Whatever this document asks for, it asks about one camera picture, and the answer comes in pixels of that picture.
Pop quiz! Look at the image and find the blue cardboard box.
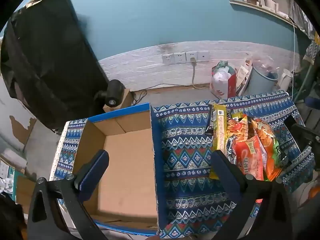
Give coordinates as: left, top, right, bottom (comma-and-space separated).
72, 102, 168, 237

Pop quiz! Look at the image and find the wall shelf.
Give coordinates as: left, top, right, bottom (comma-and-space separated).
229, 0, 298, 28

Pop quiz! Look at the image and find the black round camera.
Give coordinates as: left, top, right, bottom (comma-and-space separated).
94, 79, 125, 108

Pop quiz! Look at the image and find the large orange prawn chips bag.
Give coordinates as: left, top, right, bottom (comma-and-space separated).
231, 135, 267, 181

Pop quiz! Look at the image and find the white hanging cable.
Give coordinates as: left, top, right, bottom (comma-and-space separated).
289, 17, 301, 73

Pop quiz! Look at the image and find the black snack packet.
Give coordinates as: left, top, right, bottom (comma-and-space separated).
205, 104, 217, 136

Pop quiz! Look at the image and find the blue patterned cloth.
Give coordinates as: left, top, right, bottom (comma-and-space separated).
49, 90, 315, 239

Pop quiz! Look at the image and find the beige plug with cable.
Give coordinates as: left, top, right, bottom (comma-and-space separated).
190, 57, 209, 89

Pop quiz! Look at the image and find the white kettle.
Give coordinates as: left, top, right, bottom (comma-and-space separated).
278, 69, 294, 92

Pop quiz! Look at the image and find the red and white bag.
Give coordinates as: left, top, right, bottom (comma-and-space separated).
210, 60, 237, 99

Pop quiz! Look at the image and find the black floor cable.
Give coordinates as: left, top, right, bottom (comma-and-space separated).
132, 83, 212, 105

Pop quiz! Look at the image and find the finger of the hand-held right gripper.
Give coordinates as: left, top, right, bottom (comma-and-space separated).
285, 116, 320, 153
279, 145, 315, 168

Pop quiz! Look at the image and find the green metal pole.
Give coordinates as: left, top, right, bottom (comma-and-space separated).
294, 62, 313, 103

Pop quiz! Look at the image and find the black covered monitor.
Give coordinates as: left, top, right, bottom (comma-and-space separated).
0, 0, 110, 130

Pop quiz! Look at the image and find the grey-blue trash bin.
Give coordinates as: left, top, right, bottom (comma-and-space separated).
246, 60, 279, 96

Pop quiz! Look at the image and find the green and orange snack packet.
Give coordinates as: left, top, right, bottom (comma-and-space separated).
251, 117, 284, 182

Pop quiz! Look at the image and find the grey patterned cloth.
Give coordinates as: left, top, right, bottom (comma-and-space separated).
302, 40, 320, 64

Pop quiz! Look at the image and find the white paper bag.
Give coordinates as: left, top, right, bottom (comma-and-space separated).
236, 57, 254, 96

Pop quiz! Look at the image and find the yellow snack packet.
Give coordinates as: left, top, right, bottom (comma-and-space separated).
209, 104, 229, 180

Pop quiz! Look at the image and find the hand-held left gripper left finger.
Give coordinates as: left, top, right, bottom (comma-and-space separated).
27, 150, 110, 240

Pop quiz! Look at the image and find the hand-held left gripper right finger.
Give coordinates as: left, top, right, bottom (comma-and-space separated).
211, 150, 293, 240

